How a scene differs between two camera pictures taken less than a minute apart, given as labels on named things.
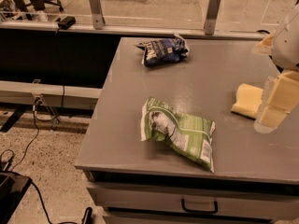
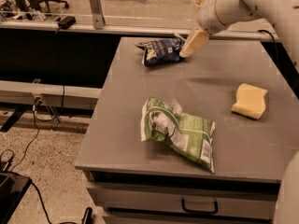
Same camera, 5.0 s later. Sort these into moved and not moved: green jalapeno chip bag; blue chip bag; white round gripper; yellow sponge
Moved: white round gripper
Not moved: green jalapeno chip bag; blue chip bag; yellow sponge
